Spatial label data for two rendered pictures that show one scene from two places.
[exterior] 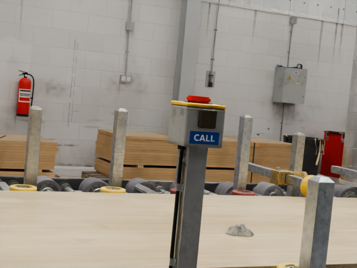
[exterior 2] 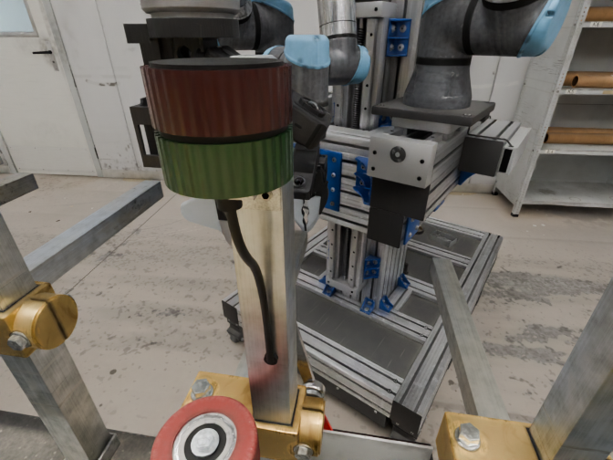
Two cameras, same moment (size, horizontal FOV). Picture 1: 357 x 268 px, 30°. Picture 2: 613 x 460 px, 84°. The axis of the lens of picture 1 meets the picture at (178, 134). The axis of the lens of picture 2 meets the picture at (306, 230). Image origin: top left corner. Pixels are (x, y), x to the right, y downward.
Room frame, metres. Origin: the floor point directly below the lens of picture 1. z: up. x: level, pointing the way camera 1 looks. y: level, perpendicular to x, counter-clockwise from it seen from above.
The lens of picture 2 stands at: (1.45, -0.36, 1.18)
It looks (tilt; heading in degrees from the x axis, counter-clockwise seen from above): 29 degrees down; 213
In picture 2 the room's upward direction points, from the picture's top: straight up
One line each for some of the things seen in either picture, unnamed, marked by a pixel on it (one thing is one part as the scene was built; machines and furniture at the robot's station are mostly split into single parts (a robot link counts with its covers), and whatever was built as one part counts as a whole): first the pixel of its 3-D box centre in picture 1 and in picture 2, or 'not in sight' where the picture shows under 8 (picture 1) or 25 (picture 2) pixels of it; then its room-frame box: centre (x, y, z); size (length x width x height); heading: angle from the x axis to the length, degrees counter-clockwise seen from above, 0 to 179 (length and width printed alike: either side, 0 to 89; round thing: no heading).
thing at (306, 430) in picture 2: not in sight; (254, 419); (1.31, -0.51, 0.85); 0.14 x 0.06 x 0.05; 114
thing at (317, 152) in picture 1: (300, 161); not in sight; (9.13, -1.72, 0.36); 0.58 x 0.56 x 0.72; 27
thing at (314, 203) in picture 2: not in sight; (315, 209); (0.90, -0.70, 0.86); 0.06 x 0.03 x 0.09; 24
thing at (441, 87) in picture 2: not in sight; (439, 80); (0.57, -0.57, 1.09); 0.15 x 0.15 x 0.10
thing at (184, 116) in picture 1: (196, 126); not in sight; (1.09, -0.03, 1.18); 0.07 x 0.07 x 0.08; 24
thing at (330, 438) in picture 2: not in sight; (310, 452); (1.26, -0.48, 0.75); 0.26 x 0.01 x 0.10; 114
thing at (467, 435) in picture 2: not in sight; (468, 434); (1.23, -0.33, 0.87); 0.02 x 0.02 x 0.01
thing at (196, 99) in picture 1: (198, 101); not in sight; (1.09, -0.03, 1.22); 0.04 x 0.04 x 0.02
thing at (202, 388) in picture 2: not in sight; (201, 389); (1.33, -0.56, 0.88); 0.02 x 0.02 x 0.01
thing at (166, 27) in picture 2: not in sight; (196, 99); (1.24, -0.62, 1.13); 0.09 x 0.08 x 0.12; 114
